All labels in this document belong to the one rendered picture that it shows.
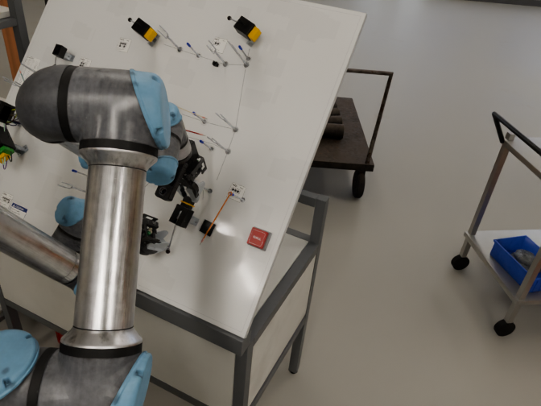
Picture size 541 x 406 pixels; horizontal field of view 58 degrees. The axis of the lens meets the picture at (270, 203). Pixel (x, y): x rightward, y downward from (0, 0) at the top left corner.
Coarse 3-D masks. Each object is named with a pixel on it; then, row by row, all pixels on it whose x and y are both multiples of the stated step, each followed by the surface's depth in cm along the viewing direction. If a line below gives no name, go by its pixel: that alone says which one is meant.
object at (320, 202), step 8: (304, 192) 182; (304, 200) 181; (312, 200) 179; (320, 200) 178; (328, 200) 180; (320, 208) 179; (320, 216) 181; (312, 224) 185; (320, 224) 183; (312, 232) 186; (320, 232) 185; (312, 240) 188; (320, 240) 190
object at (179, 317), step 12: (144, 300) 151; (156, 300) 149; (156, 312) 151; (168, 312) 148; (180, 312) 146; (180, 324) 149; (192, 324) 146; (204, 324) 143; (204, 336) 146; (216, 336) 143; (228, 336) 141; (228, 348) 144; (240, 348) 141
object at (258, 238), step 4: (252, 228) 141; (256, 228) 141; (252, 232) 141; (256, 232) 141; (260, 232) 140; (264, 232) 140; (252, 236) 141; (256, 236) 140; (260, 236) 140; (264, 236) 140; (248, 240) 141; (252, 240) 140; (256, 240) 140; (260, 240) 140; (264, 240) 140; (252, 244) 140; (256, 244) 140; (260, 244) 140; (264, 244) 140; (260, 248) 140
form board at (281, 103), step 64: (64, 0) 182; (128, 0) 173; (192, 0) 165; (256, 0) 158; (128, 64) 168; (192, 64) 161; (256, 64) 154; (320, 64) 148; (192, 128) 157; (256, 128) 150; (320, 128) 144; (0, 192) 174; (64, 192) 166; (256, 192) 146; (192, 256) 149; (256, 256) 143
